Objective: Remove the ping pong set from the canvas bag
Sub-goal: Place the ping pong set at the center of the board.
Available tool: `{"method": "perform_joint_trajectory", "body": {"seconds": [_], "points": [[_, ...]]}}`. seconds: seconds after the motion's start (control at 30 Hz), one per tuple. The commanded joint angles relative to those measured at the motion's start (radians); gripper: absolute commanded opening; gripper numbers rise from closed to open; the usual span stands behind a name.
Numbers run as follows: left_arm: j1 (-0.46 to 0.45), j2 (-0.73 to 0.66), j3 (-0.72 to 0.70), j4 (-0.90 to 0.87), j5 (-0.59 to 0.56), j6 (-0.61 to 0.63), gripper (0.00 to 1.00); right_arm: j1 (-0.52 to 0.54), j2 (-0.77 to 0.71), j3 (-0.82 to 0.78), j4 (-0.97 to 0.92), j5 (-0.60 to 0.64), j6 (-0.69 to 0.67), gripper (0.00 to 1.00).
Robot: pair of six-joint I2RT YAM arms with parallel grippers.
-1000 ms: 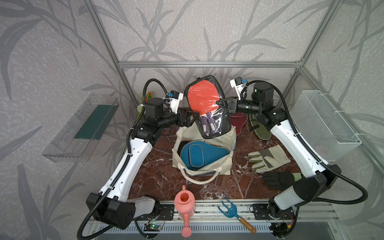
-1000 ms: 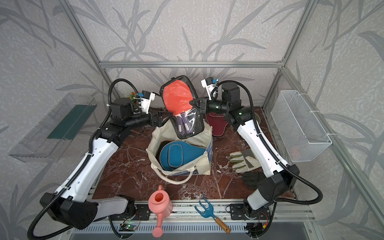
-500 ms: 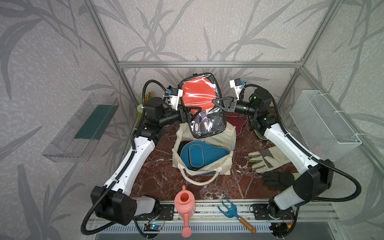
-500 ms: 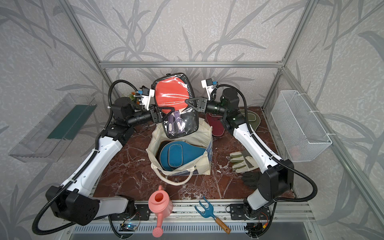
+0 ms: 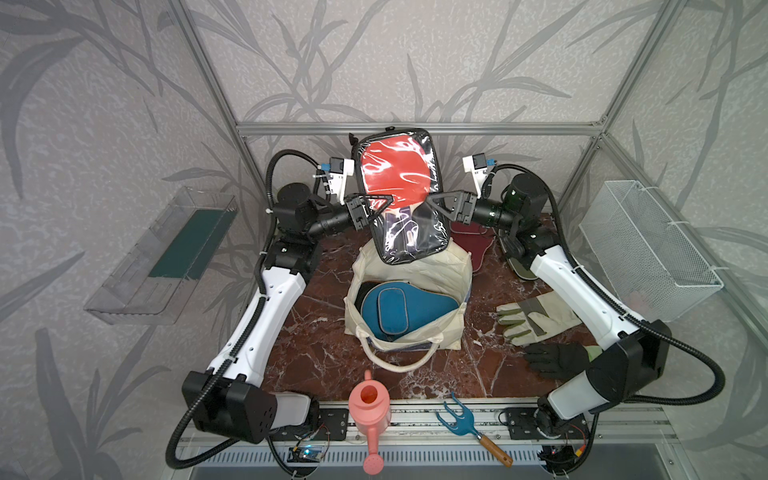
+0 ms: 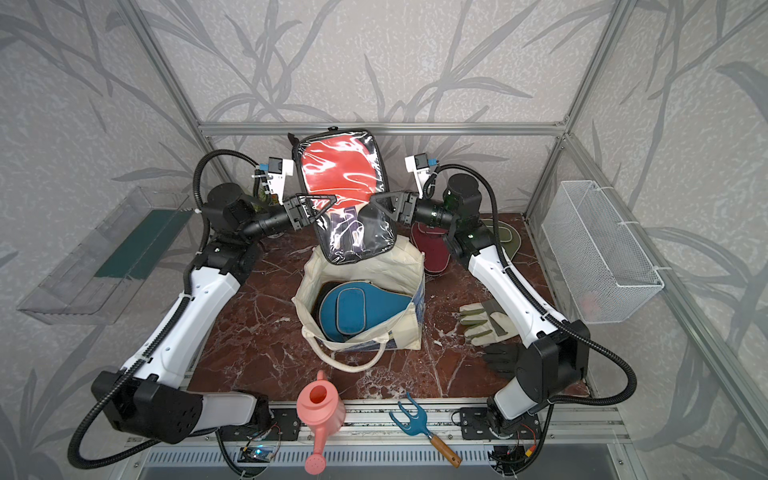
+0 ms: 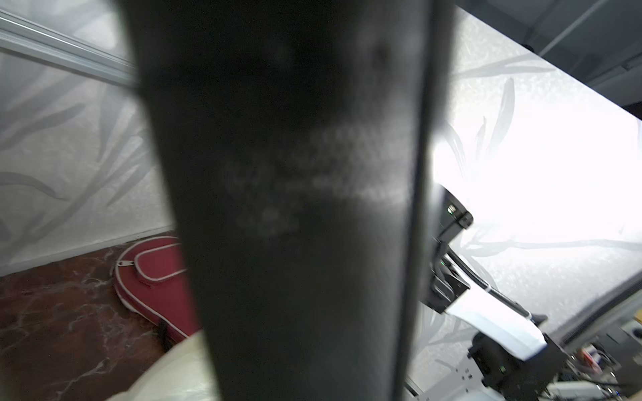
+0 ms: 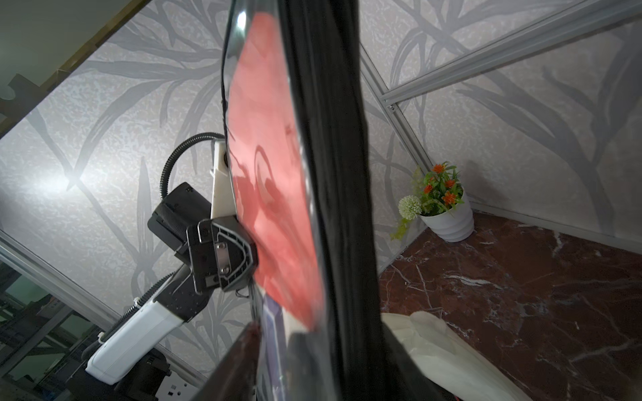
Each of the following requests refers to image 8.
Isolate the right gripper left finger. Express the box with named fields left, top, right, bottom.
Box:
left=192, top=322, right=261, bottom=401

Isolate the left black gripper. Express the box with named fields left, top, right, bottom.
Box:
left=148, top=181, right=257, bottom=293

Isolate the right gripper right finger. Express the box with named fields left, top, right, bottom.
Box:
left=382, top=325, right=445, bottom=400

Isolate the cream canvas tote bag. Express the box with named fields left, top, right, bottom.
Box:
left=381, top=311, right=530, bottom=400

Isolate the clear case red paddle set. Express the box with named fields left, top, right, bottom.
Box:
left=222, top=1, right=398, bottom=400

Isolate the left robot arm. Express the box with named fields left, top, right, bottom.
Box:
left=85, top=132, right=258, bottom=385

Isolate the potted plant white pot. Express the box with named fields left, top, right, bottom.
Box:
left=391, top=161, right=474, bottom=243

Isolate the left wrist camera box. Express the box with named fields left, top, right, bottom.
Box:
left=210, top=140, right=237, bottom=219

